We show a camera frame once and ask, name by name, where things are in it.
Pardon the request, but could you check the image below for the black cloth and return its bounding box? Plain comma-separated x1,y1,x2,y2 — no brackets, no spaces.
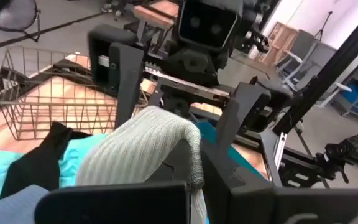
0,121,90,200

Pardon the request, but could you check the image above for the gold wire basket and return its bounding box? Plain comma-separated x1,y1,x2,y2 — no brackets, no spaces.
0,45,149,141

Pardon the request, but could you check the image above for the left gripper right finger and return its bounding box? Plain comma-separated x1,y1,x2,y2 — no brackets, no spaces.
199,138,358,224

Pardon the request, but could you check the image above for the black floor fan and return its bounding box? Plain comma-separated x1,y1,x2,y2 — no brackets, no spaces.
0,0,42,43

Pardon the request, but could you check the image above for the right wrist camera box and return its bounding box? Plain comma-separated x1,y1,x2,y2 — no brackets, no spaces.
178,0,239,51

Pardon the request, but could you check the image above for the slate blue cloth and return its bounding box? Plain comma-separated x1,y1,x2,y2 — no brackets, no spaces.
0,184,50,224

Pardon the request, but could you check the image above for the grey office desk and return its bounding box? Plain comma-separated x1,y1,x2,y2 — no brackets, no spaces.
277,29,352,108

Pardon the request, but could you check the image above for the wooden background table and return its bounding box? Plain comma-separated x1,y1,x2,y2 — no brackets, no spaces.
133,0,180,31

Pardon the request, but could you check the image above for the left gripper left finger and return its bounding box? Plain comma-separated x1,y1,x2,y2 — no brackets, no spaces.
34,139,196,224

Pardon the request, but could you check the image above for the gray knit cloth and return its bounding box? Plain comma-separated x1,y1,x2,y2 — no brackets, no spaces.
75,105,208,224

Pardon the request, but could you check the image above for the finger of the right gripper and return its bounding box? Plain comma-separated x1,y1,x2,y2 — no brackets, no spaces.
88,24,145,129
215,76,293,150

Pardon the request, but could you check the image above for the black clamp stand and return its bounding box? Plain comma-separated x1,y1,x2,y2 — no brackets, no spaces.
314,118,358,187

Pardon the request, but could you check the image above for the wooden crate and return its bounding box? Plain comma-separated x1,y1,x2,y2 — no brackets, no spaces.
258,21,298,65

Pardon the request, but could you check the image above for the thin black tripod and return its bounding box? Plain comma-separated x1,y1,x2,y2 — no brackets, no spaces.
314,11,334,41

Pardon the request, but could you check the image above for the black metal rig frame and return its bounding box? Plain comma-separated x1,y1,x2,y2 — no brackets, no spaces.
0,2,358,190

